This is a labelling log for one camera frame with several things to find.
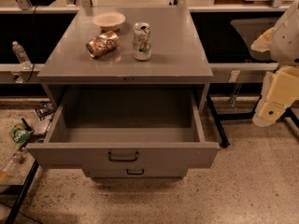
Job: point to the grey lower drawer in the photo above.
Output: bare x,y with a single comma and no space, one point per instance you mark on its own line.
149,173

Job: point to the green chip bag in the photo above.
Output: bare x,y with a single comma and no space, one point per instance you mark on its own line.
20,135

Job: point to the white green 7up can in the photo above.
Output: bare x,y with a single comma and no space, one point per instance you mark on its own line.
141,41

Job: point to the dark snack packet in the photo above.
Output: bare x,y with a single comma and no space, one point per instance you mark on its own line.
44,109

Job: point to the black folding stand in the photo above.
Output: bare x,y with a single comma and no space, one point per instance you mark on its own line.
246,78

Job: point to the black lower drawer handle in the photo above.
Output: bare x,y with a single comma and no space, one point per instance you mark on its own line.
135,172

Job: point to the grey metal drawer cabinet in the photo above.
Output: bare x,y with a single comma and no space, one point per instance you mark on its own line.
177,61

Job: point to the white paper bowl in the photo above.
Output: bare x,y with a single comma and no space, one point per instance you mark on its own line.
109,21

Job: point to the crushed brown soda can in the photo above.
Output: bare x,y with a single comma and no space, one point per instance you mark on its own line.
102,44

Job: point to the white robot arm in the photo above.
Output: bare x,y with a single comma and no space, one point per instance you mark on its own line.
285,39

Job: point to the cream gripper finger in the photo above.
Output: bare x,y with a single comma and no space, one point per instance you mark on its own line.
267,113
264,42

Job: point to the clear plastic water bottle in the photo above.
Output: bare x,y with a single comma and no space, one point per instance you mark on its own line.
21,55

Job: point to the black top drawer handle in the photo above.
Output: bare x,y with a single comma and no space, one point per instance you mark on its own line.
122,157

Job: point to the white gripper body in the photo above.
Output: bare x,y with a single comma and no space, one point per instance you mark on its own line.
287,39

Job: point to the open grey top drawer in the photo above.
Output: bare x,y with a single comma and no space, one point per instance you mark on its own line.
162,125

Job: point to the plastic bottle on floor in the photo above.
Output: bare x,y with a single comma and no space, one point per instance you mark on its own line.
12,169

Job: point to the black drawer handle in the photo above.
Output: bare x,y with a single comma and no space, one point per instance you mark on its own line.
135,172
122,157

